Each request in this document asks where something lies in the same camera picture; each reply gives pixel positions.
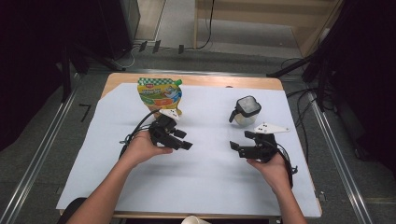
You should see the metal floor rail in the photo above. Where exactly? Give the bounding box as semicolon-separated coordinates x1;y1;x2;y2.
306;91;375;224
0;73;83;224

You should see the person's left hand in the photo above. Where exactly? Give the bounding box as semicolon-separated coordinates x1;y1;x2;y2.
120;130;174;169

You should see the white paper sheet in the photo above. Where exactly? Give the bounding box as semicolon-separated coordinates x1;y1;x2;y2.
55;82;322;218

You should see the black floor cable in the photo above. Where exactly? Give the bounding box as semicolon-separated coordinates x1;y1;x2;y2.
286;88;325;157
280;57;309;73

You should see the light wooden frame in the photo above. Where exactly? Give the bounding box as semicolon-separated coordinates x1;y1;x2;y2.
192;0;344;59

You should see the clear jar with black lid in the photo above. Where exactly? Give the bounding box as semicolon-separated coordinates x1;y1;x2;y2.
228;95;262;128

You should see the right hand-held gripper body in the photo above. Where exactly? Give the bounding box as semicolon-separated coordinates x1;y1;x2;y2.
237;121;290;163

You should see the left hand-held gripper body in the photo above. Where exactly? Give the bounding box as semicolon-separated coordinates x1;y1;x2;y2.
148;108;182;151

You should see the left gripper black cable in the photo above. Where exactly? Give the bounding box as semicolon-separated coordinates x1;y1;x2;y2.
119;108;162;160

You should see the black cabinet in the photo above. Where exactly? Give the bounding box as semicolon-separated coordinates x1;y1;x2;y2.
97;0;141;60

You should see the yellow seasoning pouch green cap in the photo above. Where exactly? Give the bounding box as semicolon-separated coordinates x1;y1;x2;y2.
136;77;184;119

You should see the person's right hand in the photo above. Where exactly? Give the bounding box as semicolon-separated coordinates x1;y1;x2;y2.
247;152;292;194

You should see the black metal stand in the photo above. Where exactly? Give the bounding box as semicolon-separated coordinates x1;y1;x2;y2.
59;40;127;104
265;27;331;78

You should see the black curtain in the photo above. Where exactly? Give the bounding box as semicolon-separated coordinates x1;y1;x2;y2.
0;0;104;152
311;0;396;175

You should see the hanging black cable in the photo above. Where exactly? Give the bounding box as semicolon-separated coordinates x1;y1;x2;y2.
183;0;217;51

